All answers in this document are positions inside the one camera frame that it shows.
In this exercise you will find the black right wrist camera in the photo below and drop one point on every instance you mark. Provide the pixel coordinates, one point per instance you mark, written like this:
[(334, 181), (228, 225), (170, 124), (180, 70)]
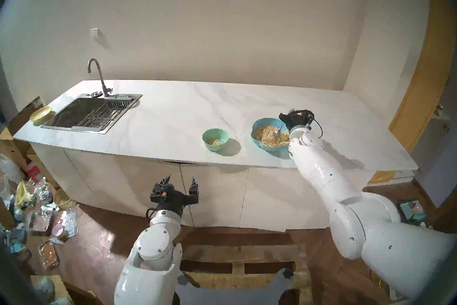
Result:
[(307, 116)]

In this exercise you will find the stainless steel sink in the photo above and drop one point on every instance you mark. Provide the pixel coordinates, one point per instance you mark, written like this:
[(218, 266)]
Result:
[(76, 113)]

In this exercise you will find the white counter cabinet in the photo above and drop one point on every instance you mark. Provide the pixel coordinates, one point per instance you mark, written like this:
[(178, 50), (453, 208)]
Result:
[(221, 193)]

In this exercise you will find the clear plastic tray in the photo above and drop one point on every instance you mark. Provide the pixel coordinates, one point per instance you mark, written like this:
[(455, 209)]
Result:
[(41, 221)]

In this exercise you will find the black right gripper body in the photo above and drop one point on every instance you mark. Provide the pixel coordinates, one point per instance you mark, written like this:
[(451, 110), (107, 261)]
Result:
[(296, 120)]

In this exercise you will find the pink cup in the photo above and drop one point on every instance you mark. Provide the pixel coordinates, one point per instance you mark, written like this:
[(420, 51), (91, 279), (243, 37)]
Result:
[(59, 231)]

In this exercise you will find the yellow dish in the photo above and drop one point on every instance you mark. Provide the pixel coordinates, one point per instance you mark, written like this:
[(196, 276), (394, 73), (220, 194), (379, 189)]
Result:
[(40, 114)]

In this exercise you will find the small jar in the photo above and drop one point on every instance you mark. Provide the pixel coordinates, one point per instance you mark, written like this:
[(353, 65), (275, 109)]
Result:
[(439, 109)]

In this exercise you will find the metal spoon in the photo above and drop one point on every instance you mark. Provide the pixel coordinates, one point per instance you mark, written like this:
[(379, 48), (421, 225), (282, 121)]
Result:
[(278, 130)]

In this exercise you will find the plastic tray with food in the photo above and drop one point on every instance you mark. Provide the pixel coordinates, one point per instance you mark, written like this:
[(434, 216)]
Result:
[(49, 254)]

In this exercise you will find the large cereal heap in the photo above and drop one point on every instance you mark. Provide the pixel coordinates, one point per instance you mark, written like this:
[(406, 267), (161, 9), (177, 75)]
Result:
[(267, 136)]

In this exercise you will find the yellow bag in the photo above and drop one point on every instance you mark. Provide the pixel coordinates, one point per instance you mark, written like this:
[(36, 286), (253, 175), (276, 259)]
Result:
[(23, 195)]

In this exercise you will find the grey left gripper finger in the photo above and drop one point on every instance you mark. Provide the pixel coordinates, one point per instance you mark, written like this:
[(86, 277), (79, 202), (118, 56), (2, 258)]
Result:
[(165, 180), (194, 187)]

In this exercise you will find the mint green bowl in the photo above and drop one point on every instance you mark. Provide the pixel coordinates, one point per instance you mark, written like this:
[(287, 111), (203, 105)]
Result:
[(207, 134)]

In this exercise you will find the steel gooseneck faucet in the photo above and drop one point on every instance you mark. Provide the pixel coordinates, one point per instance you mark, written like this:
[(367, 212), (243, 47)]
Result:
[(101, 77)]

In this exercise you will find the wooden pallet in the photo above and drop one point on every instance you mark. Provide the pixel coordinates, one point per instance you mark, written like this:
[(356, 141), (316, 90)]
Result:
[(242, 254)]

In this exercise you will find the small cereal heap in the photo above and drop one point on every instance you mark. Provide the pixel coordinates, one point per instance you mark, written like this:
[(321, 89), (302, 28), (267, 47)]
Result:
[(214, 142)]

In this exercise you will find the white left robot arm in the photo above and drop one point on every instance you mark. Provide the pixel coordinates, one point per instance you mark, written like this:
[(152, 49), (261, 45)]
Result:
[(157, 247)]

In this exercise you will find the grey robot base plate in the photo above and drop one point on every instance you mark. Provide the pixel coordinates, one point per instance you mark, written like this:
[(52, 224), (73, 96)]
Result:
[(232, 295)]

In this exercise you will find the black plate knob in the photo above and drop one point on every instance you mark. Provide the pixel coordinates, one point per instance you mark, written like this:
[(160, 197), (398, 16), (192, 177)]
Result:
[(287, 273)]

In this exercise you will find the round sink knob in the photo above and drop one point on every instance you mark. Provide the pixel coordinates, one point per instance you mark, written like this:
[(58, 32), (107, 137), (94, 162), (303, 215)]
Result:
[(96, 94)]

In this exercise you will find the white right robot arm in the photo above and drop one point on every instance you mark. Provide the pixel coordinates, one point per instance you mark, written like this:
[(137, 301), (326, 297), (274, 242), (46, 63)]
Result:
[(321, 172)]

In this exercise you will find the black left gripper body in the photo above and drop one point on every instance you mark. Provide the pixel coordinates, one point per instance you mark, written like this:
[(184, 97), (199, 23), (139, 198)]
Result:
[(176, 200)]

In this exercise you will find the blue scalloped bowl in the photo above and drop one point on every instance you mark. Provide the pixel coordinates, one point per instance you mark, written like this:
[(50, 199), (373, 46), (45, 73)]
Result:
[(260, 122)]

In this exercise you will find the orange wooden door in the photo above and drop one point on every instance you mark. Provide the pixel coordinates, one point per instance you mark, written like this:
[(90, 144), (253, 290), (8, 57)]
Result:
[(425, 86)]

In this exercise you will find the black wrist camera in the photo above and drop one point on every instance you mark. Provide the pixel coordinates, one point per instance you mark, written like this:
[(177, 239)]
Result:
[(159, 191), (307, 116)]

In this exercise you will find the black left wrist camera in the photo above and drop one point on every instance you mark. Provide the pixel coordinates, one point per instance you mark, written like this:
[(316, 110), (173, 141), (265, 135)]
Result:
[(159, 191)]

